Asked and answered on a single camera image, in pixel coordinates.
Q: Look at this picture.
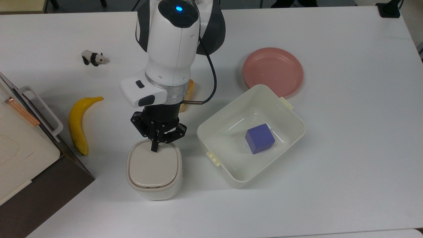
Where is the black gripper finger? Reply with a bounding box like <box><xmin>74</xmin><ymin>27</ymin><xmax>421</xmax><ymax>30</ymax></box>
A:
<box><xmin>130</xmin><ymin>111</ymin><xmax>159</xmax><ymax>153</ymax></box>
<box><xmin>158</xmin><ymin>123</ymin><xmax>187</xmax><ymax>145</ymax></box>

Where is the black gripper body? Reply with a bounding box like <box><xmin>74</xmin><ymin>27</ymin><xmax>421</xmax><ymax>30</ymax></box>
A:
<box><xmin>142</xmin><ymin>102</ymin><xmax>181</xmax><ymax>131</ymax></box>

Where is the cream trash can lid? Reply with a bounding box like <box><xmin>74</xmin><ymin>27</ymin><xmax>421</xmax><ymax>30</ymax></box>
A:
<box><xmin>128</xmin><ymin>142</ymin><xmax>179</xmax><ymax>187</ymax></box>

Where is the cream trash can body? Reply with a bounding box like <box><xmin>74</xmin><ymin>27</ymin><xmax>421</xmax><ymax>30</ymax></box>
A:
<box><xmin>126</xmin><ymin>139</ymin><xmax>183</xmax><ymax>201</ymax></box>

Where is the toasted bread toy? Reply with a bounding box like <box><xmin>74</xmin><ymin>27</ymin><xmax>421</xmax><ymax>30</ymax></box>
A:
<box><xmin>179</xmin><ymin>79</ymin><xmax>195</xmax><ymax>113</ymax></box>

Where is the white rectangular plastic bin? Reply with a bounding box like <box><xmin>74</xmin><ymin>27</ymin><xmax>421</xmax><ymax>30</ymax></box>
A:
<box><xmin>197</xmin><ymin>84</ymin><xmax>306</xmax><ymax>189</ymax></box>

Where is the yellow toy banana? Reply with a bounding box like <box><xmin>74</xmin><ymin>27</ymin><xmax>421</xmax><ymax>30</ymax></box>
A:
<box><xmin>69</xmin><ymin>96</ymin><xmax>104</xmax><ymax>156</ymax></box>

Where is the black white panda figurine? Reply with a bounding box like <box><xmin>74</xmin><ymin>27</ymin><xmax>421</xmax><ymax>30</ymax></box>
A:
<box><xmin>81</xmin><ymin>50</ymin><xmax>110</xmax><ymax>67</ymax></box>

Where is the purple cube block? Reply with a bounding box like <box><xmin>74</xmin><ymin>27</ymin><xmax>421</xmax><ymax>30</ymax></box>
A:
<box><xmin>245</xmin><ymin>123</ymin><xmax>276</xmax><ymax>155</ymax></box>

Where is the pink round plate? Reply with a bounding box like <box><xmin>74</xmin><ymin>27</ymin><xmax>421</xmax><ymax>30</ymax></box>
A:
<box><xmin>242</xmin><ymin>47</ymin><xmax>304</xmax><ymax>98</ymax></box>

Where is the orange tape strip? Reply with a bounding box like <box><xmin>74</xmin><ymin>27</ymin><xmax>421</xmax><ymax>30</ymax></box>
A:
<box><xmin>4</xmin><ymin>97</ymin><xmax>41</xmax><ymax>127</ymax></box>

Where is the black table edge clamp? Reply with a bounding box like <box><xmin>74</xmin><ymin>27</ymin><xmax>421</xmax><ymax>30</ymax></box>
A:
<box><xmin>376</xmin><ymin>0</ymin><xmax>403</xmax><ymax>19</ymax></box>

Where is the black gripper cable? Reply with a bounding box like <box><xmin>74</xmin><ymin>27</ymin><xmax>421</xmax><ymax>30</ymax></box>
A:
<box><xmin>183</xmin><ymin>33</ymin><xmax>218</xmax><ymax>106</ymax></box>

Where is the white drawer handle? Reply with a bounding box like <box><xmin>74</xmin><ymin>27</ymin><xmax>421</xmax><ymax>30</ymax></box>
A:
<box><xmin>19</xmin><ymin>86</ymin><xmax>64</xmax><ymax>138</ymax></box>

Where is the white appliance with handle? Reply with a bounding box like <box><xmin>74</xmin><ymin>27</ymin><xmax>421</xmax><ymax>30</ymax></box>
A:
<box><xmin>0</xmin><ymin>72</ymin><xmax>96</xmax><ymax>238</ymax></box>

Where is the cream storage box with handles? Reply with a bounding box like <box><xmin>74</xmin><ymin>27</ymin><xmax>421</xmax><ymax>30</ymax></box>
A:
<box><xmin>0</xmin><ymin>79</ymin><xmax>61</xmax><ymax>206</ymax></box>

